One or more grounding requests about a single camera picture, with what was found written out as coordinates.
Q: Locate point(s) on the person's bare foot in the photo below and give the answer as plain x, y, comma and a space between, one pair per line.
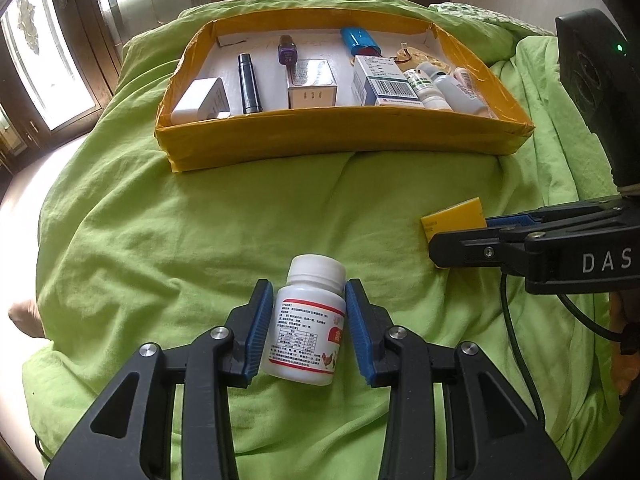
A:
25, 317

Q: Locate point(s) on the small grey carton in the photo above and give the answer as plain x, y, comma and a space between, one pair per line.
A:
310, 85

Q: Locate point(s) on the white bottle green label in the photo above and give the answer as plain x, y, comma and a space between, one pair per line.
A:
417, 87

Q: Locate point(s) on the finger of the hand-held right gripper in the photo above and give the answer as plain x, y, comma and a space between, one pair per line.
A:
510, 221
470, 250

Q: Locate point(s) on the yellow jar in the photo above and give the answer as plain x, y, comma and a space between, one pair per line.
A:
452, 220

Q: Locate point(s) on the pale blue bottle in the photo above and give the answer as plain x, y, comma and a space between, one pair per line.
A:
452, 92

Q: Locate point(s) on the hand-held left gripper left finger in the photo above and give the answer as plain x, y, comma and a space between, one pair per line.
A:
257, 332

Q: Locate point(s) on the black marker purple end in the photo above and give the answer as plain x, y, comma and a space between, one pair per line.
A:
287, 52

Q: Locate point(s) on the white ointment tube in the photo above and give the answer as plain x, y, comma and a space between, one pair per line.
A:
467, 80

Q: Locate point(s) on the yellow cardboard box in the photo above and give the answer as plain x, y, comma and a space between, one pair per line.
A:
325, 135

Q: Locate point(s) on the black marker yellow end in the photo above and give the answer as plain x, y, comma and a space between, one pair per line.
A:
248, 85

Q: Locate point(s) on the blue battery pack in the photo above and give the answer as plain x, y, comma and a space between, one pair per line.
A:
360, 40

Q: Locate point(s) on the cream compact case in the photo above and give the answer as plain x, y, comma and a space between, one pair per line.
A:
417, 55

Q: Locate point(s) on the white bottle red label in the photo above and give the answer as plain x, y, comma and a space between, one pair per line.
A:
305, 330

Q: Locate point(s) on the green blanket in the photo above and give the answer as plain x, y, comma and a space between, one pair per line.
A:
200, 240

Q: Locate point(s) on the person's right hand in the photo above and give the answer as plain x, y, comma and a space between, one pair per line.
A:
627, 370

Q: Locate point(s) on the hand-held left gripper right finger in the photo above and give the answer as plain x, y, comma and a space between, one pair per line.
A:
357, 332

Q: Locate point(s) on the white green medicine carton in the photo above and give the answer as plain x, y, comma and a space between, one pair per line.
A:
385, 85

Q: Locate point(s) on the patterned green pillow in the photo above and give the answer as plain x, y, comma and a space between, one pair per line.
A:
490, 17

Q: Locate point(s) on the white power adapter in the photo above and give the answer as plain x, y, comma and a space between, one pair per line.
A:
200, 102

